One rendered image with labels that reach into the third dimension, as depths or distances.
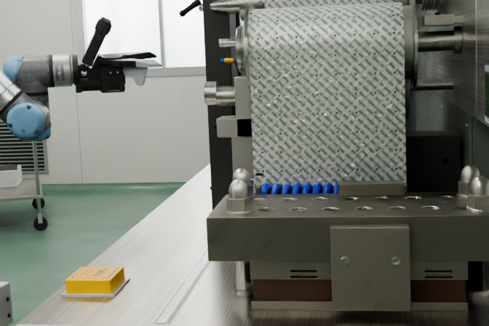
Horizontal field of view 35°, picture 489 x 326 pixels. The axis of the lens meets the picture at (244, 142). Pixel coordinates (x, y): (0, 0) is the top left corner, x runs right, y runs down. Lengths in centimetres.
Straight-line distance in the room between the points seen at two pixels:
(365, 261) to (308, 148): 26
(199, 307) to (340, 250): 22
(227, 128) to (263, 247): 31
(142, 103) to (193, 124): 49
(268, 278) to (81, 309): 27
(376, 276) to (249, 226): 18
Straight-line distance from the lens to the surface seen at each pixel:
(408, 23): 121
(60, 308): 114
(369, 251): 101
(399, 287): 102
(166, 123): 700
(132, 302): 114
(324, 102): 120
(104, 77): 181
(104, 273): 120
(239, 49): 123
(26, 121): 167
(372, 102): 119
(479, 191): 105
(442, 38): 125
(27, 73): 181
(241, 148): 130
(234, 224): 103
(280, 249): 103
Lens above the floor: 125
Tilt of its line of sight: 7 degrees down
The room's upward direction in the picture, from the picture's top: 2 degrees counter-clockwise
